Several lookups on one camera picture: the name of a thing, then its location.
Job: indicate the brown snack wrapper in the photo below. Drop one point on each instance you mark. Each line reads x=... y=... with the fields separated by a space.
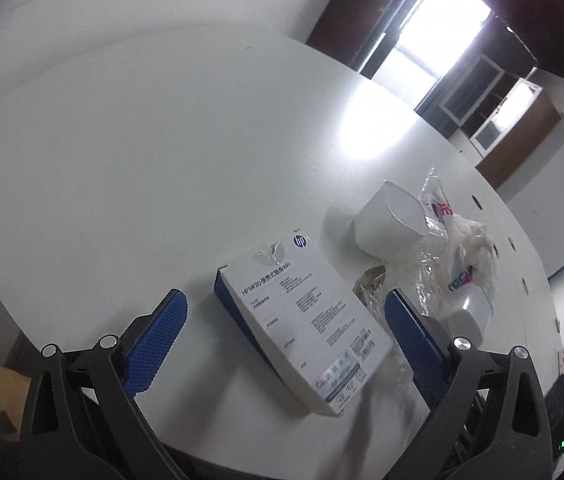
x=369 y=280

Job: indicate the white framed glass cabinet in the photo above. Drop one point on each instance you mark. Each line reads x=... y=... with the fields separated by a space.
x=504 y=115
x=469 y=90

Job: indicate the small white paper cup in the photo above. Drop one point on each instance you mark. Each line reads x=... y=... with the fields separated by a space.
x=471 y=315

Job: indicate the clear plastic bag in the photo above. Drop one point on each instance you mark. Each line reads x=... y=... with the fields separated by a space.
x=456 y=255

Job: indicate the brown wooden cabinet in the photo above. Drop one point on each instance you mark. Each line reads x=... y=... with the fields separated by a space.
x=526 y=140

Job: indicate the bright window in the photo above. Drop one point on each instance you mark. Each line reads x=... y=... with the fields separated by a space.
x=431 y=20

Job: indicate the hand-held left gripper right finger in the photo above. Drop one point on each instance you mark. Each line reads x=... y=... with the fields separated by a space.
x=411 y=340

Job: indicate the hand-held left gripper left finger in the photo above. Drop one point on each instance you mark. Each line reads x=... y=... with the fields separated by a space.
x=157 y=345

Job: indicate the white and blue cardboard box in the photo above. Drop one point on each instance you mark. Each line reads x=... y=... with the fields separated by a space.
x=307 y=310

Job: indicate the window curtain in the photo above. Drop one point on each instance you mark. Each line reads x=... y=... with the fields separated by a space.
x=434 y=102

